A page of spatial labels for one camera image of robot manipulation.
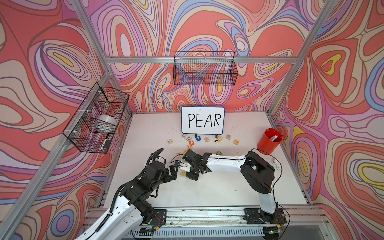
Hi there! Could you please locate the marker in red cup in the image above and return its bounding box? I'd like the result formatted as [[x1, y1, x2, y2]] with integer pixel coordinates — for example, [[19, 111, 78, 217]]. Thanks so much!
[[270, 136, 278, 142]]

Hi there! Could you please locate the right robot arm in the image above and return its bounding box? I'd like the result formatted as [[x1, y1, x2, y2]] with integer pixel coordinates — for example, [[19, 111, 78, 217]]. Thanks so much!
[[176, 150, 288, 226]]

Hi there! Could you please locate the white tape roll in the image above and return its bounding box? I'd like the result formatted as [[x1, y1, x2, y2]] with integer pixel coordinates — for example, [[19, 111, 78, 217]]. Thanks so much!
[[94, 115, 118, 134]]

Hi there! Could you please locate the back black wire basket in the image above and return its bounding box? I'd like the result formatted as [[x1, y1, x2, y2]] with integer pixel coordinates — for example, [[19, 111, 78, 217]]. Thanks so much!
[[173, 50, 238, 86]]

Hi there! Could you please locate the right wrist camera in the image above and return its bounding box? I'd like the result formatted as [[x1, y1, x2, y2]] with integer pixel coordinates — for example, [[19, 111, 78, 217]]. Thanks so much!
[[175, 160, 191, 172]]

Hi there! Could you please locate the red cup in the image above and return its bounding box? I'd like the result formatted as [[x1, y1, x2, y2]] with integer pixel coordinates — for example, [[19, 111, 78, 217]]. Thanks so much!
[[257, 128, 283, 155]]

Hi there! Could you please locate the left black wire basket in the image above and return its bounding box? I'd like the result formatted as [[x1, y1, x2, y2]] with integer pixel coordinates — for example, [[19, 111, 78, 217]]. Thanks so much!
[[63, 83, 130, 154]]

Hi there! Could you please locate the aluminium front rail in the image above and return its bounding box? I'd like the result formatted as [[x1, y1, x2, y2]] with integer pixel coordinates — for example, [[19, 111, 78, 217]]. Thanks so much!
[[83, 205, 331, 232]]

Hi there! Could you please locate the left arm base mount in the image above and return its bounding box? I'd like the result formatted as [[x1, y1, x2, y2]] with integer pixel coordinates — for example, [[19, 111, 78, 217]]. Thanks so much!
[[142, 209, 167, 227]]

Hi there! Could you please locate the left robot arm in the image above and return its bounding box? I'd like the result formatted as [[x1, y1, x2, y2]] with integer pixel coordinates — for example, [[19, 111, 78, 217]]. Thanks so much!
[[77, 148, 178, 240]]

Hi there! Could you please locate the black wire basket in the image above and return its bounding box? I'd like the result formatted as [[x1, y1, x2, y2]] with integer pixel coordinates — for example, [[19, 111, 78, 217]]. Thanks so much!
[[63, 83, 130, 154], [173, 50, 238, 86]]

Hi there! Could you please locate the whiteboard with PEAR text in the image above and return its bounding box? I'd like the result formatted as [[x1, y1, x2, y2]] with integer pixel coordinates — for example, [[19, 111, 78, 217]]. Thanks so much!
[[181, 106, 226, 135]]

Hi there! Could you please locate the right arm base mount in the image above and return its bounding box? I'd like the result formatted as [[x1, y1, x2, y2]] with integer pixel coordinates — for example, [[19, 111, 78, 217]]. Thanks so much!
[[244, 208, 287, 225]]

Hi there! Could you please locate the white eraser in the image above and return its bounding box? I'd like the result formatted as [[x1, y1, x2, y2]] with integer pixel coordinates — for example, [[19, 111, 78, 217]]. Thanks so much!
[[272, 161, 280, 170]]

